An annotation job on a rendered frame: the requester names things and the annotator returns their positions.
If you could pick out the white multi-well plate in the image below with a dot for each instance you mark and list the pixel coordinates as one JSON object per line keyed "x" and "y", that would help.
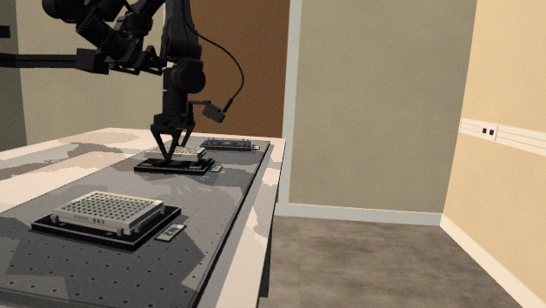
{"x": 180, "y": 153}
{"x": 108, "y": 211}

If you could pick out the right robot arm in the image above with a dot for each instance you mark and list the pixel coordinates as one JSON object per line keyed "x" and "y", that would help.
{"x": 88, "y": 25}

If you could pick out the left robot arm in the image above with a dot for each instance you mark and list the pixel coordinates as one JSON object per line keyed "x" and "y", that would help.
{"x": 179, "y": 45}

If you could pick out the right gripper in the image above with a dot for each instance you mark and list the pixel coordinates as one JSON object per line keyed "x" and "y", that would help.
{"x": 121, "y": 51}

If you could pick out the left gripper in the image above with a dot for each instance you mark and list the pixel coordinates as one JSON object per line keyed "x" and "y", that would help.
{"x": 175, "y": 106}

